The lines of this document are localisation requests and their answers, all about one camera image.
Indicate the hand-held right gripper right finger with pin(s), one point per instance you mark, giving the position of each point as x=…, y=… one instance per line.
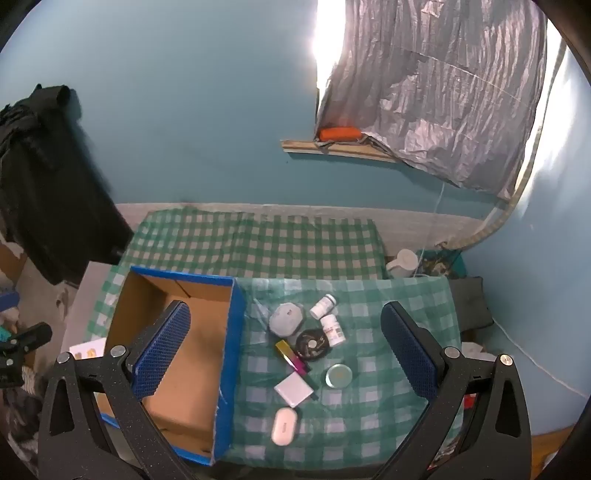
x=408, y=350

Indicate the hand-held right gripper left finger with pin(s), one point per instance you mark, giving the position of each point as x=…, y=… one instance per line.
x=161, y=350

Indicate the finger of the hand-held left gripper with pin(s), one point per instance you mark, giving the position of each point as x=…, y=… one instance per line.
x=32, y=338

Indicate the blue-edged cardboard box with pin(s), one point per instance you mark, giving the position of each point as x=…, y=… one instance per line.
x=198, y=369

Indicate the green round tin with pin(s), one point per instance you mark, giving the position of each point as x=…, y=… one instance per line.
x=338, y=374

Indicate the white bottle orange label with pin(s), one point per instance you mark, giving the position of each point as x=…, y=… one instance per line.
x=332, y=330

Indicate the white bottle blue label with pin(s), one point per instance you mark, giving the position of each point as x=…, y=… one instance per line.
x=322, y=307

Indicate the black round fan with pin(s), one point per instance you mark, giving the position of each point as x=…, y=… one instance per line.
x=304, y=350

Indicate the white square charger box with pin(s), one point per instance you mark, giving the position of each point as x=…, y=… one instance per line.
x=294, y=390

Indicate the white phone with gold stickers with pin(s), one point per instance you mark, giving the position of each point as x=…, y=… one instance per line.
x=85, y=349

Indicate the green checkered plastic tablecloth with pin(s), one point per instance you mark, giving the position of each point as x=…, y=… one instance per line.
x=369, y=415

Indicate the black cushion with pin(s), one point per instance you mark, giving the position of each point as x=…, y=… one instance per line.
x=471, y=300

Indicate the dark patterned cloth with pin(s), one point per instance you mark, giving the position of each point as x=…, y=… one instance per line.
x=441, y=265

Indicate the gold and pink tube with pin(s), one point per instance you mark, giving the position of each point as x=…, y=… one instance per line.
x=291, y=356

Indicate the white octagonal box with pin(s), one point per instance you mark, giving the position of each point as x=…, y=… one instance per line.
x=286, y=319

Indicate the green checkered blanket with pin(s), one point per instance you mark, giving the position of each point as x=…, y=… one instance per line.
x=254, y=244

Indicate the white oval earbud case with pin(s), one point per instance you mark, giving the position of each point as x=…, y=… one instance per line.
x=284, y=427

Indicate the black hanging clothes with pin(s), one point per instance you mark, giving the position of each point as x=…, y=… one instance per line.
x=51, y=184

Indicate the orange cylinder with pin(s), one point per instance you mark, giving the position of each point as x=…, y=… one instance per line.
x=339, y=133

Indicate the wooden window sill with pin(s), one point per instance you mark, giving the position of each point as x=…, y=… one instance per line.
x=300, y=147

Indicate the silver foil curtain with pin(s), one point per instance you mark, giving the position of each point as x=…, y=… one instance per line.
x=438, y=92

